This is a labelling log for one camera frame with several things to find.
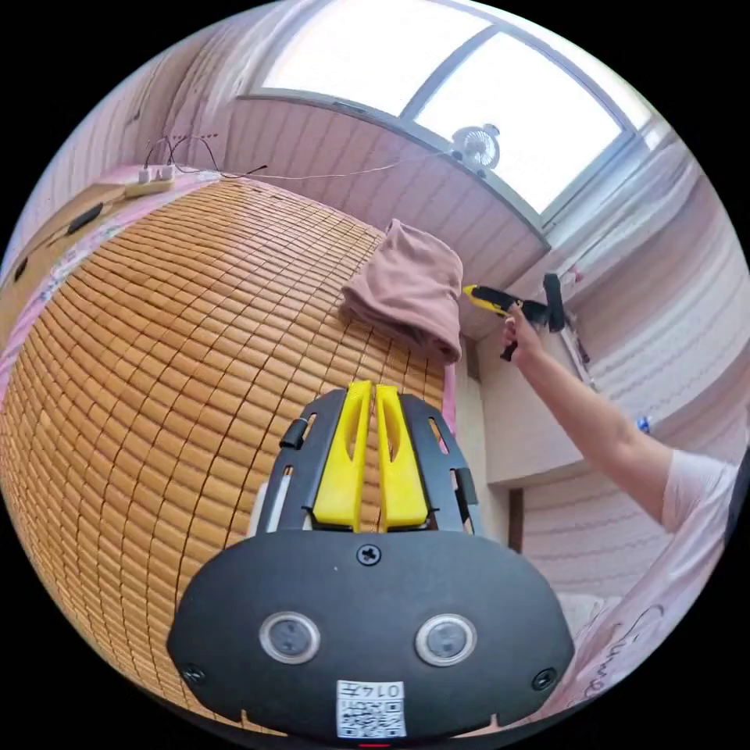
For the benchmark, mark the bed with woven mat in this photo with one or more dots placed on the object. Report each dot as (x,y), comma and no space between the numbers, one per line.
(176,381)

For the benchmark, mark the pink long sleeve shirt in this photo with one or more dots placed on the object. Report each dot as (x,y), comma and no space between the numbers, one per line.
(410,287)

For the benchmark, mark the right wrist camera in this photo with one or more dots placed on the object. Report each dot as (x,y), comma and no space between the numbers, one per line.
(554,302)

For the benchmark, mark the person's body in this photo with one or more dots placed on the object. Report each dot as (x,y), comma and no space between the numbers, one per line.
(674,586)

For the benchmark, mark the power strip with plugs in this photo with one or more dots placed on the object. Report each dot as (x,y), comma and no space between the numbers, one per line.
(149,183)

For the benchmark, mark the person's right forearm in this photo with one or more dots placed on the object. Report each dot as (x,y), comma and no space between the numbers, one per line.
(592,416)

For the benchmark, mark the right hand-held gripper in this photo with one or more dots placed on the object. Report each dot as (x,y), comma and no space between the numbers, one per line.
(530,309)

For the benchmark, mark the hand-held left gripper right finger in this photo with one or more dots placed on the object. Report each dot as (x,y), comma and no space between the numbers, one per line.
(399,474)

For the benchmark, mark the person's right hand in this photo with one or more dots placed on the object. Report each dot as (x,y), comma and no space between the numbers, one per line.
(529,343)

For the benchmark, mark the small white fan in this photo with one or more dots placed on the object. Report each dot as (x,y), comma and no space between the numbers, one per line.
(476,146)

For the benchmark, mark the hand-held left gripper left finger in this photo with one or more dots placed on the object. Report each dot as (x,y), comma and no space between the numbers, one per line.
(343,469)

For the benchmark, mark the window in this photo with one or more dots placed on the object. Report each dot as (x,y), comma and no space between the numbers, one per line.
(381,53)

